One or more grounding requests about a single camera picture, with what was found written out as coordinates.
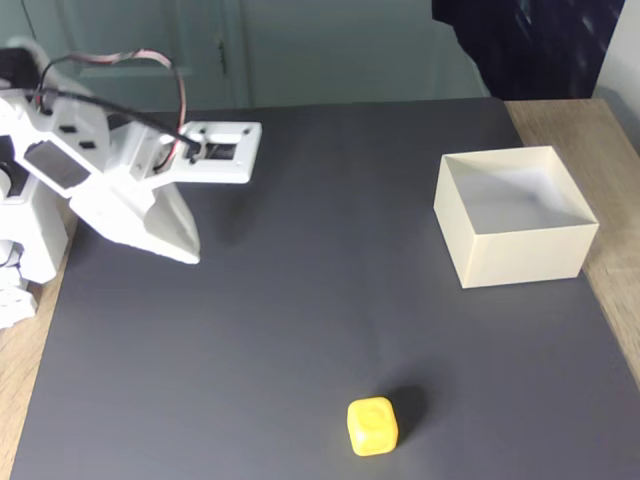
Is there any yellow cube block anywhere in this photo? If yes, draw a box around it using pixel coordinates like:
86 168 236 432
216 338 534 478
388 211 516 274
346 396 401 458

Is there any white open box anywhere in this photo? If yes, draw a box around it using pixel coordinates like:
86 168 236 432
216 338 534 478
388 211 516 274
432 145 601 290

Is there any dark grey table mat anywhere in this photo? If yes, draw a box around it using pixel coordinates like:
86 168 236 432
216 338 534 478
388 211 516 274
9 97 640 480

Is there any pale green door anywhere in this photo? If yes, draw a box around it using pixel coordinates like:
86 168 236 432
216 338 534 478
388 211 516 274
0 0 494 114

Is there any black glossy object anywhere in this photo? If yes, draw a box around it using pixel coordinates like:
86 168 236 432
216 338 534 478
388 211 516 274
430 0 627 101

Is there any black camera cable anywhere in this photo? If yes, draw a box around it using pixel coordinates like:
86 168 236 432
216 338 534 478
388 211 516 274
35 85 202 164

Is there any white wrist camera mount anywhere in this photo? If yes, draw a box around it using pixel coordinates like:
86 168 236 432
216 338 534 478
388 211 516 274
162 121 264 186

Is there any red white black servo cable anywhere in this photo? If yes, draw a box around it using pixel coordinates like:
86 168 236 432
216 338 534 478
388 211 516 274
39 48 189 175

